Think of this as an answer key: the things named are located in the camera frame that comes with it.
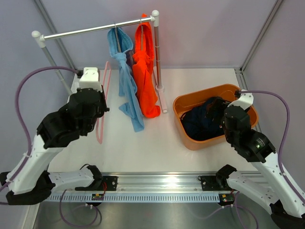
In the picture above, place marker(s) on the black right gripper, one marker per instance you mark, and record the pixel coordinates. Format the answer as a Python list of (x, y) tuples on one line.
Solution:
[(218, 104)]

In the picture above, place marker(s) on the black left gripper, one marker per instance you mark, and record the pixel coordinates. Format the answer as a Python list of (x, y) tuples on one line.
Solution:
[(103, 107)]

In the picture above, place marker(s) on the pink clothes hanger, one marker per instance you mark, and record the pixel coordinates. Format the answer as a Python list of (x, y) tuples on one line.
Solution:
[(105, 83)]

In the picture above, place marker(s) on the navy blue shorts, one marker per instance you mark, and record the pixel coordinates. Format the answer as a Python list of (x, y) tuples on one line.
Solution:
[(203, 122)]

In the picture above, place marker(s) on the light blue shorts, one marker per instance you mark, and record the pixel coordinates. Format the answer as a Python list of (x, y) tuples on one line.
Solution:
[(127, 85)]

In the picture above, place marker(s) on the grey clothes hanger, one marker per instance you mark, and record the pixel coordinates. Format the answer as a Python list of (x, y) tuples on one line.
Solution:
[(117, 39)]

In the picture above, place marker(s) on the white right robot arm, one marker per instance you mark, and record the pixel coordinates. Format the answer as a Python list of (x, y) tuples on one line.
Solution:
[(282, 200)]

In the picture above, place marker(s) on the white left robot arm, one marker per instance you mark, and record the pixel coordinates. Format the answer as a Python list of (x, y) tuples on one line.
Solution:
[(30, 182)]

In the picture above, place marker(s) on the orange shorts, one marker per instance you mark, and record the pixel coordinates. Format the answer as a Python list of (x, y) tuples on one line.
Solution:
[(142, 72)]

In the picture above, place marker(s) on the grey orange-shorts hanger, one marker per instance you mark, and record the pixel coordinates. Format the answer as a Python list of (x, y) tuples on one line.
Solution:
[(142, 35)]

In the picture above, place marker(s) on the orange plastic basket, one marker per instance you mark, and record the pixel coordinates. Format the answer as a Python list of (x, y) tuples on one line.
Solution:
[(186, 102)]

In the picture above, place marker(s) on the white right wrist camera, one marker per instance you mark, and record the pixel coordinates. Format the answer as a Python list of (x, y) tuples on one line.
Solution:
[(244, 99)]

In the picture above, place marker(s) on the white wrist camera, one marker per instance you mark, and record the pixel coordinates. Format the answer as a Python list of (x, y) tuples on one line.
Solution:
[(90, 79), (244, 99)]

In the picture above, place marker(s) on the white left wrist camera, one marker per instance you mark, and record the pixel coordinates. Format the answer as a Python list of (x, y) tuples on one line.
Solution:
[(90, 79)]

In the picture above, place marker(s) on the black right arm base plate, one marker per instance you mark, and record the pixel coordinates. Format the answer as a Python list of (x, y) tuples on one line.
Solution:
[(209, 183)]

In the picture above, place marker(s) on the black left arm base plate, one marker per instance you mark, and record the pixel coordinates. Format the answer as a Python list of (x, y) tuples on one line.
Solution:
[(107, 183)]

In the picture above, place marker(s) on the white slotted cable duct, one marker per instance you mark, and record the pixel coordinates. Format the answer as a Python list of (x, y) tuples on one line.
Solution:
[(135, 197)]

